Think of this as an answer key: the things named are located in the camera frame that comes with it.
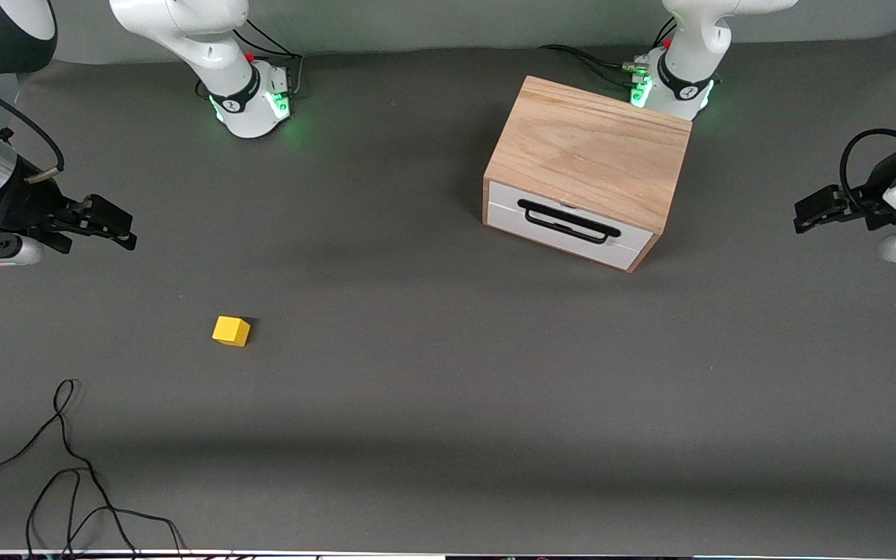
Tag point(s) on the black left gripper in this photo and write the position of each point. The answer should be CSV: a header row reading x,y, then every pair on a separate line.
x,y
873,204

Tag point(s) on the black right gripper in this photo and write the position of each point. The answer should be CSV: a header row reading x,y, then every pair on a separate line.
x,y
26,208

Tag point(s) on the yellow cube block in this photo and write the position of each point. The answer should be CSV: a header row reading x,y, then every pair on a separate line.
x,y
230,330

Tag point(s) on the white-fronted wooden drawer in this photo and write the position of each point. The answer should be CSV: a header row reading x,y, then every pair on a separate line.
x,y
572,225

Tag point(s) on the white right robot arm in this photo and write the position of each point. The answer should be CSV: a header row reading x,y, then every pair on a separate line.
x,y
207,62

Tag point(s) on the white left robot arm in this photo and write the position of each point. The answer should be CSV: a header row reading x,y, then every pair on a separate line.
x,y
689,47

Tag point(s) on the wooden drawer cabinet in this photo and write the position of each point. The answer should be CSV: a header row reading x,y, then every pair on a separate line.
x,y
588,152

